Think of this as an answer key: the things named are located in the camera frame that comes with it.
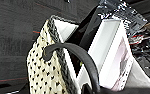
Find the white box with pink picture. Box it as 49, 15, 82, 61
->
75, 18, 135, 93

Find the black wire shelf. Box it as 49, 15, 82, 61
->
129, 0, 150, 81

